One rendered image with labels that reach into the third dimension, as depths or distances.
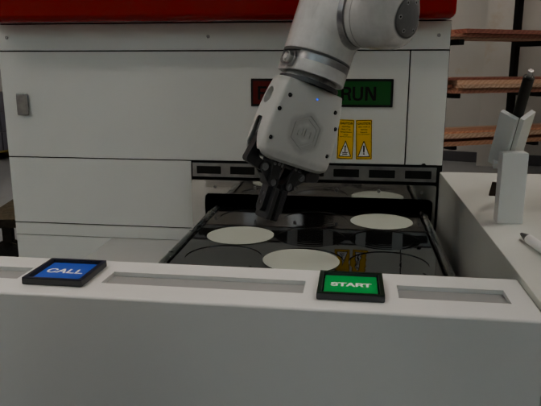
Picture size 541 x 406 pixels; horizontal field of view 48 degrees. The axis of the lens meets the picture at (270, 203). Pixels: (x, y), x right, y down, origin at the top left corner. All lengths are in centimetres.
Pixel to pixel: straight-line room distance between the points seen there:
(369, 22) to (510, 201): 27
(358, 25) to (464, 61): 687
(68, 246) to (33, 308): 70
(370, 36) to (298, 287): 30
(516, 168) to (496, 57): 653
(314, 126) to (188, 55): 44
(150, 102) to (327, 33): 50
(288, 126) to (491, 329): 34
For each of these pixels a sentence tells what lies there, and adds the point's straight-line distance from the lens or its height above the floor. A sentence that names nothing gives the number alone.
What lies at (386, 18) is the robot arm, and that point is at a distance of 68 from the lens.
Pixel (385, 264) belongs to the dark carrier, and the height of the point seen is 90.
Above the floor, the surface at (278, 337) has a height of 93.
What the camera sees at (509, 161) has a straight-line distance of 75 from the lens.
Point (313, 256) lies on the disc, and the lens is 81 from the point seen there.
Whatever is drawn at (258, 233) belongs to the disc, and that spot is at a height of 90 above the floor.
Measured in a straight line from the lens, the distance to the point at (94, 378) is 56.
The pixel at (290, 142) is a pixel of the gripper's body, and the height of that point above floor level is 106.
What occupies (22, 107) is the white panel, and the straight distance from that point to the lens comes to 123.
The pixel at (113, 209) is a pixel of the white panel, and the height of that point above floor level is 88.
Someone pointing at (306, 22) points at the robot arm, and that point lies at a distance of 73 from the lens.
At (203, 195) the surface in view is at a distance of 112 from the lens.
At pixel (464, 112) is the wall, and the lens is 758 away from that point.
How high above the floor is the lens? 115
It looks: 13 degrees down
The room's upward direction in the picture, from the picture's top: straight up
